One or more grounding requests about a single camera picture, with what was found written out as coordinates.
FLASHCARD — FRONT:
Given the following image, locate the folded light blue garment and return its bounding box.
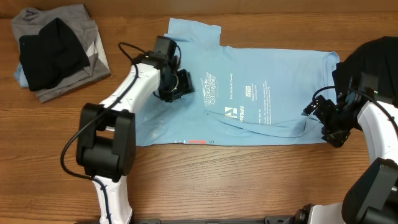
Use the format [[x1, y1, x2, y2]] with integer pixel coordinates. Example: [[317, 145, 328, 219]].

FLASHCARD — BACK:
[[14, 63, 29, 88]]

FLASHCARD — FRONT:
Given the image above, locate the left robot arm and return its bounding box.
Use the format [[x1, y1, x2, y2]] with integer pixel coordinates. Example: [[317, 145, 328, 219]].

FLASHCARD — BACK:
[[76, 36, 193, 223]]

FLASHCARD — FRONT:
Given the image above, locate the folded grey garment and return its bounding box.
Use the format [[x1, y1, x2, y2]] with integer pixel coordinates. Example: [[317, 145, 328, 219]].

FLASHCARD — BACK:
[[11, 4, 111, 103]]

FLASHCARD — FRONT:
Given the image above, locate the light blue printed t-shirt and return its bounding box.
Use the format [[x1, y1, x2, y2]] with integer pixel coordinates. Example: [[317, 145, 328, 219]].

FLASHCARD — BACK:
[[136, 19, 340, 146]]

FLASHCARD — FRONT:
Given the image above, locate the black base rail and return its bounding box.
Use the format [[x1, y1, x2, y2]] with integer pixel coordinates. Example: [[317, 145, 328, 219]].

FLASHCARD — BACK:
[[130, 215, 294, 224]]

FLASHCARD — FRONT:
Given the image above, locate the folded black garment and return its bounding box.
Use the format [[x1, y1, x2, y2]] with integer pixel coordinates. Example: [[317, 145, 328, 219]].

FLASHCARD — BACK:
[[19, 18, 90, 91]]

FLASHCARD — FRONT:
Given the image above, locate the black t-shirt at right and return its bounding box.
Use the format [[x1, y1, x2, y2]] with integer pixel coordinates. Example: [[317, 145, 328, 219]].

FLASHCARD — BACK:
[[332, 36, 397, 98]]

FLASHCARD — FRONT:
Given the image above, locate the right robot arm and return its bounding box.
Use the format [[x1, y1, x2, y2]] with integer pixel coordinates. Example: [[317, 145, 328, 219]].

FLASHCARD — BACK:
[[286, 72, 397, 223]]

